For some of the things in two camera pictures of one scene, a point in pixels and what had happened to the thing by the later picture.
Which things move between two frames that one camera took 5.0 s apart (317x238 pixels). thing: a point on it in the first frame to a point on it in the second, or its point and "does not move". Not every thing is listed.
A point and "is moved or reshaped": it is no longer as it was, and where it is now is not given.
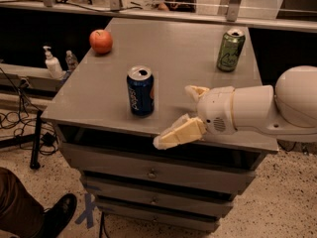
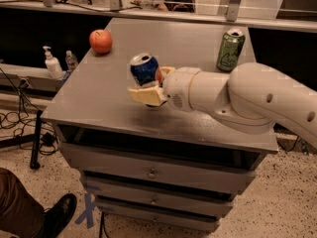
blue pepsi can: x=140 y=82 is moved or reshaped
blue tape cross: x=89 y=204 does not move
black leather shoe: x=56 y=215 does not move
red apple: x=101 y=41 does not move
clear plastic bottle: x=70 y=60 does not move
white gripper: x=215 y=109 to x=177 y=87
